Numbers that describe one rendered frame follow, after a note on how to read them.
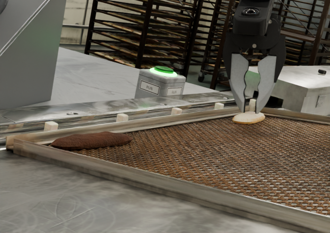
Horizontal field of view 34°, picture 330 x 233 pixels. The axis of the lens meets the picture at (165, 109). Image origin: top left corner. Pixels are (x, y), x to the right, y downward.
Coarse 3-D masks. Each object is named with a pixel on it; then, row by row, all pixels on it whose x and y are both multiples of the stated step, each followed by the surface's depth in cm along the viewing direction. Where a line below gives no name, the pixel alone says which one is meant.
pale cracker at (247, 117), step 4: (248, 112) 84; (252, 112) 85; (260, 112) 87; (236, 116) 81; (240, 116) 81; (244, 116) 81; (248, 116) 81; (252, 116) 81; (256, 116) 82; (260, 116) 83; (264, 116) 86; (236, 120) 80; (240, 120) 80; (244, 120) 79; (248, 120) 80; (252, 120) 80; (256, 120) 81; (260, 120) 83
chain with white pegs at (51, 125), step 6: (252, 102) 115; (282, 102) 126; (174, 108) 93; (216, 108) 104; (252, 108) 115; (120, 114) 82; (174, 114) 93; (120, 120) 81; (126, 120) 82; (48, 126) 70; (54, 126) 70
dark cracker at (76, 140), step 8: (72, 136) 57; (80, 136) 57; (88, 136) 57; (96, 136) 57; (104, 136) 58; (112, 136) 58; (120, 136) 59; (128, 136) 60; (56, 144) 55; (64, 144) 55; (72, 144) 55; (80, 144) 55; (88, 144) 56; (96, 144) 56; (104, 144) 57; (112, 144) 58; (120, 144) 59
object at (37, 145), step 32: (96, 128) 63; (128, 128) 68; (192, 128) 73; (224, 128) 75; (256, 128) 77; (320, 128) 81; (64, 160) 49; (96, 160) 46; (128, 160) 52; (160, 160) 53; (192, 160) 54; (224, 160) 55; (288, 160) 56; (320, 160) 57; (160, 192) 42; (192, 192) 40; (224, 192) 39; (256, 192) 44; (288, 192) 44; (320, 192) 45; (288, 224) 36; (320, 224) 35
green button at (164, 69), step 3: (156, 66) 109; (159, 66) 110; (162, 66) 111; (156, 69) 108; (159, 69) 107; (162, 69) 107; (165, 69) 108; (168, 69) 109; (171, 69) 109; (162, 72) 107; (165, 72) 107; (168, 72) 107; (171, 72) 108
